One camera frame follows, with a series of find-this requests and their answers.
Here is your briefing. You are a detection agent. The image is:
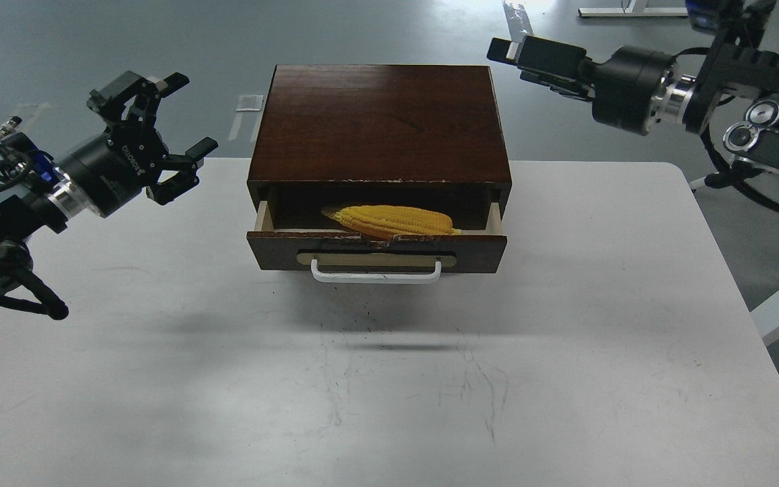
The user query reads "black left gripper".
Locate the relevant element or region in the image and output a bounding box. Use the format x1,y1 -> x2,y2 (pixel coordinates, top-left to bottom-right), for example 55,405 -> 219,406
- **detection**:
47,71 -> 219,219

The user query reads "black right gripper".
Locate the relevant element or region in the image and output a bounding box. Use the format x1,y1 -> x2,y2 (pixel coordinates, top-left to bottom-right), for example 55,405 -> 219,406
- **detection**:
486,36 -> 675,135

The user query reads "wooden drawer with white handle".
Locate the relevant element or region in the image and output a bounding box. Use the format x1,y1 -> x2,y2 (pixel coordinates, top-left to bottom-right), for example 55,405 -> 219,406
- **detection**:
246,201 -> 508,284

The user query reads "yellow corn cob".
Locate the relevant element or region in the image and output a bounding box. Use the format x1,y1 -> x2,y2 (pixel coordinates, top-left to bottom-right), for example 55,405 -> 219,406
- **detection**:
321,206 -> 463,240

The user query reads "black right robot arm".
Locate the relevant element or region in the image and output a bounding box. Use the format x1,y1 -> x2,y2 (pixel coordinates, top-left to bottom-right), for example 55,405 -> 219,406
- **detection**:
487,1 -> 779,213

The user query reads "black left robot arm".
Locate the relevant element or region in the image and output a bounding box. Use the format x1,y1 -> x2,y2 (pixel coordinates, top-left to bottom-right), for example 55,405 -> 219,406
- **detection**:
0,71 -> 218,321

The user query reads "dark wooden drawer cabinet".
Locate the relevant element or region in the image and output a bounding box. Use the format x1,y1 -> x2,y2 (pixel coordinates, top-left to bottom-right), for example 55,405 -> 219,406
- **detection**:
247,64 -> 511,212

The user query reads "black tape strip on floor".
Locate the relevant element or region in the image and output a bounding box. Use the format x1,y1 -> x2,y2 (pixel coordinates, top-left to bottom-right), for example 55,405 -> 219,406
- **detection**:
502,1 -> 537,49

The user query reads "white desk base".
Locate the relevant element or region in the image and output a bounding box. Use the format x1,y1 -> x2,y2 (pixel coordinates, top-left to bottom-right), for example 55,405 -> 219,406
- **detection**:
576,1 -> 688,18

